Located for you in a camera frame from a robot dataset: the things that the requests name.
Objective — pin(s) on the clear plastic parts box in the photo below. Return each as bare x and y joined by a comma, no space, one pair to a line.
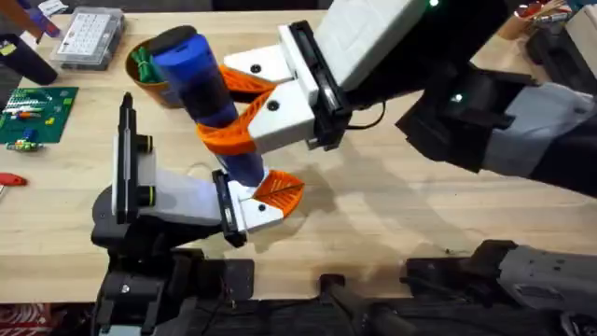
88,39

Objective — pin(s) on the black box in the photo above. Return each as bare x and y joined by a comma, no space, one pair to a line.
566,46

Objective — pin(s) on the brown and purple tool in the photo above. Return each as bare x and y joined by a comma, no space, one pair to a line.
28,16

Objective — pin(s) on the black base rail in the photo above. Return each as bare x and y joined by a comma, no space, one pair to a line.
303,317

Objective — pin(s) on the blue electric screwdriver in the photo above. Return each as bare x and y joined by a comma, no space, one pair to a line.
200,79

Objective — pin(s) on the black upright left wrist plate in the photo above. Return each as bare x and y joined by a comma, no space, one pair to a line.
125,158

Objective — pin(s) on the brown tub with green toys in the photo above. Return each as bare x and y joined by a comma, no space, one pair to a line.
149,79

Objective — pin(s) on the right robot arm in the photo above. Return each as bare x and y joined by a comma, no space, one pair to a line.
541,126

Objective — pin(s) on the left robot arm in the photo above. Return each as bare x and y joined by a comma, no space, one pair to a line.
140,242

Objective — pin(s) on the brown cup with tools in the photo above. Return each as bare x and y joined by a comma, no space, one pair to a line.
527,21

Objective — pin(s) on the black cylindrical tool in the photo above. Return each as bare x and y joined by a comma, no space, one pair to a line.
25,60

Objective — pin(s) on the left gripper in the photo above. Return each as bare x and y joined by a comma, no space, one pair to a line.
186,198

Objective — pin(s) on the green board with toy blocks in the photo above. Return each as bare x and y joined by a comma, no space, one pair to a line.
37,116

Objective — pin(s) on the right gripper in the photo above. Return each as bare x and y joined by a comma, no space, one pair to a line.
373,42

